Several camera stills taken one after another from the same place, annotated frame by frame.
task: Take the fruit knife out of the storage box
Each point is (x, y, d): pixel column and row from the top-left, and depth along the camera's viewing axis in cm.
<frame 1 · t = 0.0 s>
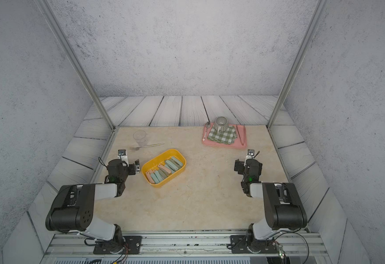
left hand: (131, 159, 94), fingers open
right hand: (248, 159, 94), fingers open
yellow plastic storage box: (152, 168, 100), point 2 cm above the table
pink folding fruit knife: (165, 170, 98), point 3 cm above the table
teal folding fruit knife: (176, 161, 103), point 2 cm above the table
pink plastic tray: (236, 144, 114), on the table
green checkered cloth: (227, 137, 117), on the table
striped ceramic cup: (221, 124, 121), point 4 cm above the table
clear plastic cup: (141, 137, 108), point 8 cm above the table
wooden handled spoon: (138, 148, 112), on the table
pink knife in box: (149, 177, 95), point 3 cm above the table

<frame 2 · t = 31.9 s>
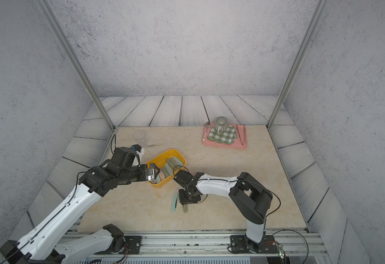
left hand: (154, 171, 73), fingers open
right hand: (183, 203, 84), fingers open
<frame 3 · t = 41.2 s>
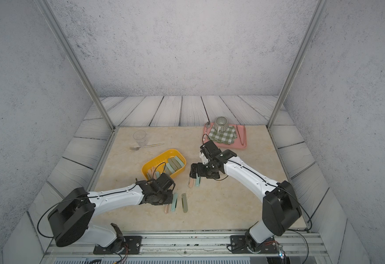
left hand: (174, 201, 85), fingers closed
right hand: (198, 175, 81), fingers open
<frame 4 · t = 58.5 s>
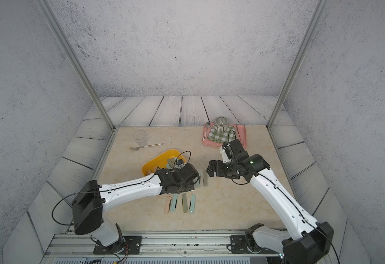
left hand: (193, 187, 81), fingers open
right hand: (216, 171, 74), fingers open
